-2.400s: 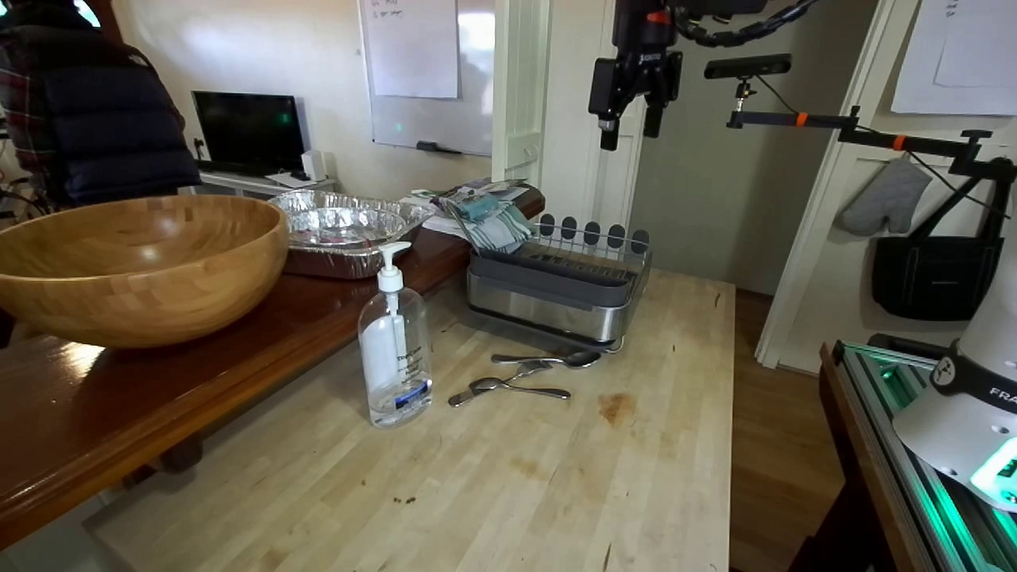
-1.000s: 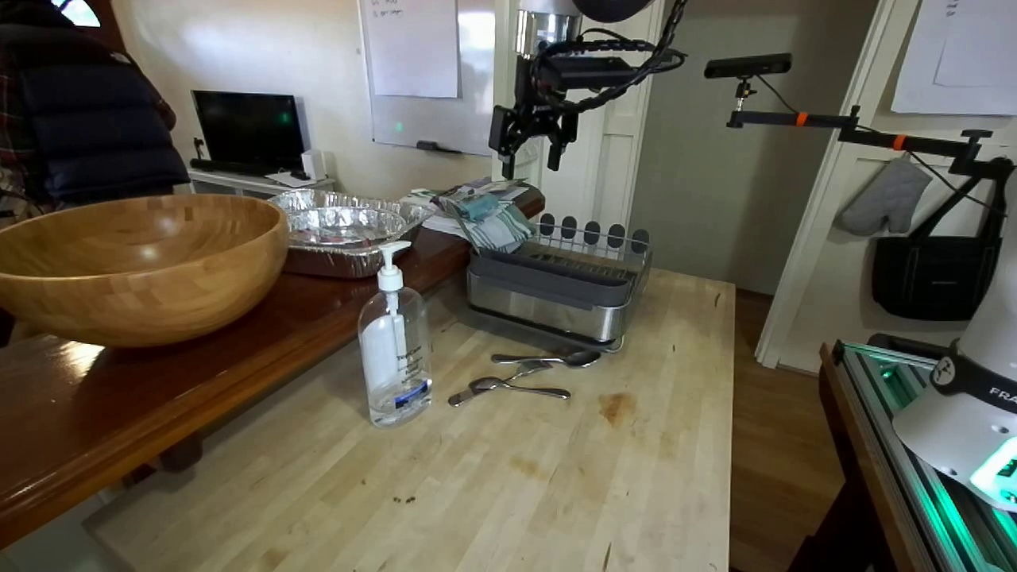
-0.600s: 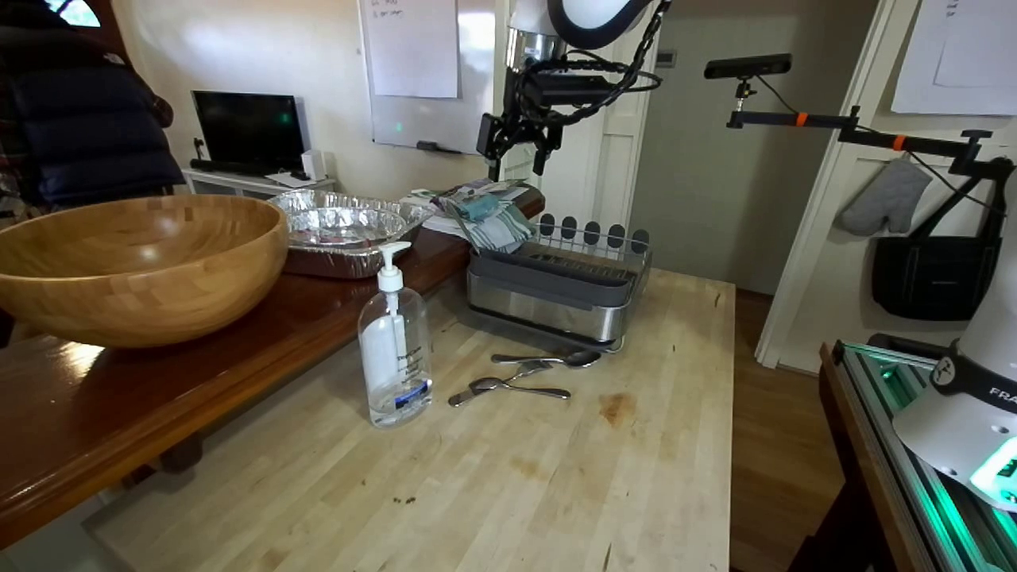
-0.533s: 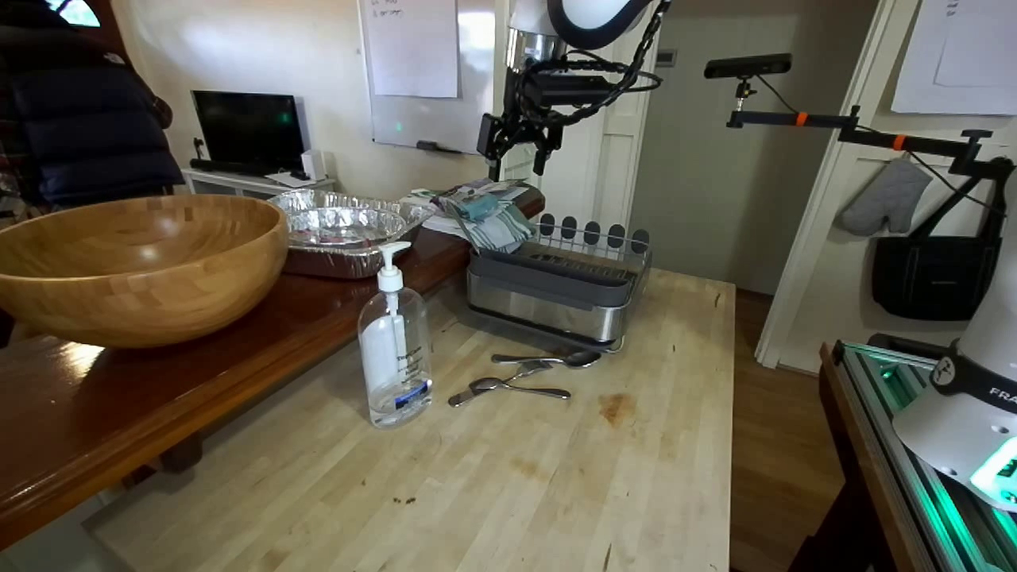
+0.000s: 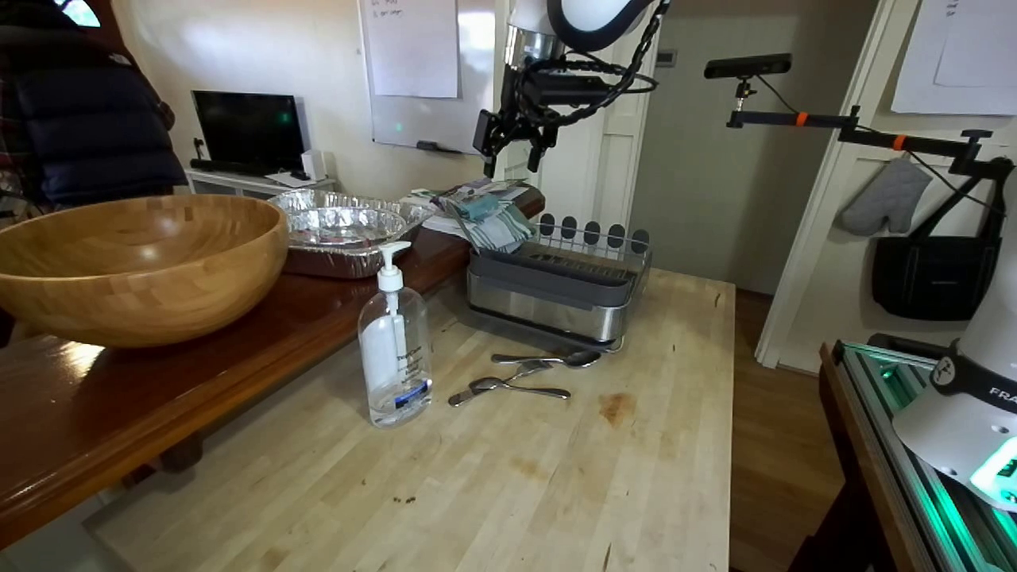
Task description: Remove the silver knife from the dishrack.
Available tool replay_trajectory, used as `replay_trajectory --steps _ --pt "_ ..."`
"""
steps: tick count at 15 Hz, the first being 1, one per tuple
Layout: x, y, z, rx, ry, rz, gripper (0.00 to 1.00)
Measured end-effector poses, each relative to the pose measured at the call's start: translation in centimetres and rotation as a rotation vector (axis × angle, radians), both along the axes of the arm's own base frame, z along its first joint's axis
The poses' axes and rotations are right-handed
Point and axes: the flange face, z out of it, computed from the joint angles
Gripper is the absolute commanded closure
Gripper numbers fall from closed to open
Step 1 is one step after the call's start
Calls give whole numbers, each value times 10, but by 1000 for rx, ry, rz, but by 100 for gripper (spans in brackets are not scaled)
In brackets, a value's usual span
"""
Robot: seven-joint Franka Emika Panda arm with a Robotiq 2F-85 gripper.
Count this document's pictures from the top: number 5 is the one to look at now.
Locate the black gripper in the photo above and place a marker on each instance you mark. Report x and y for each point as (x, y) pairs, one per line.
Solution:
(528, 108)

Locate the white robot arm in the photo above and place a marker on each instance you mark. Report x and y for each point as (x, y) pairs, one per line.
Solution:
(565, 60)

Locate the striped dish towel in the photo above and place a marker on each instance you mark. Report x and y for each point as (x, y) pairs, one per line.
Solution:
(485, 214)

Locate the black dish rack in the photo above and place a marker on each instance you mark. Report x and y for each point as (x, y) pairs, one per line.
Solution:
(565, 278)

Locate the aluminium foil tray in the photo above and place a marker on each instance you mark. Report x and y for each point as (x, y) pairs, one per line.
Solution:
(338, 235)

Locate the clear hand sanitizer bottle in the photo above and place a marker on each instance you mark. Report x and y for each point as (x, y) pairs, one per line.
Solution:
(396, 346)

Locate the black laptop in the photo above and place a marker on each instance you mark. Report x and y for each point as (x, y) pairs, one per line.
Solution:
(251, 130)

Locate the grey oven mitt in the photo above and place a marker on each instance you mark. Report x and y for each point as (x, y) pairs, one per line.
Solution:
(889, 202)

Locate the large wooden bowl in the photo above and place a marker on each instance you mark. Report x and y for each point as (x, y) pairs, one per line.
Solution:
(141, 270)

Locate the black hanging bag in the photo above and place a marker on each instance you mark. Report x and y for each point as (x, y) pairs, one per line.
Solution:
(937, 278)

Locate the black jacket on chair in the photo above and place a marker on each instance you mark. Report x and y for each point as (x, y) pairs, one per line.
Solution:
(76, 116)

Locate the whiteboard on wall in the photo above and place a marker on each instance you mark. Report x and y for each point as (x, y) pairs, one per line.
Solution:
(431, 70)

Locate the black camera on boom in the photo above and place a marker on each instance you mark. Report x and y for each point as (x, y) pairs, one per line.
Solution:
(744, 70)

